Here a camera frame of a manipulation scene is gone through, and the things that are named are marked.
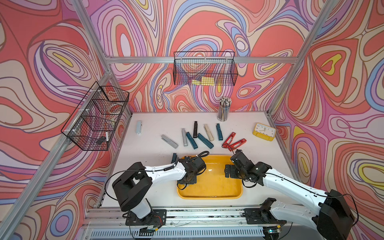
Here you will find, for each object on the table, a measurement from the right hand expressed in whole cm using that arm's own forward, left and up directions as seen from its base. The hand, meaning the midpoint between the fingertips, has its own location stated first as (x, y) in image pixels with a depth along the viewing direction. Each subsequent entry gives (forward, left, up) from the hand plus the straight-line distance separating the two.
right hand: (233, 175), depth 83 cm
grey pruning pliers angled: (+26, +38, -2) cm, 46 cm away
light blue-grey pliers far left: (+38, +62, 0) cm, 73 cm away
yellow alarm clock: (+31, -29, -2) cm, 43 cm away
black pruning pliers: (+35, +20, -2) cm, 41 cm away
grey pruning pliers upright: (+31, +28, -2) cm, 42 cm away
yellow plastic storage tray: (-2, +12, -6) cm, 14 cm away
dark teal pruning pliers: (+13, +34, -2) cm, 37 cm away
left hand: (-1, +23, -4) cm, 24 cm away
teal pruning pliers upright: (+31, +3, -2) cm, 31 cm away
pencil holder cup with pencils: (+45, -1, +9) cm, 46 cm away
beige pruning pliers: (+31, +10, -2) cm, 33 cm away
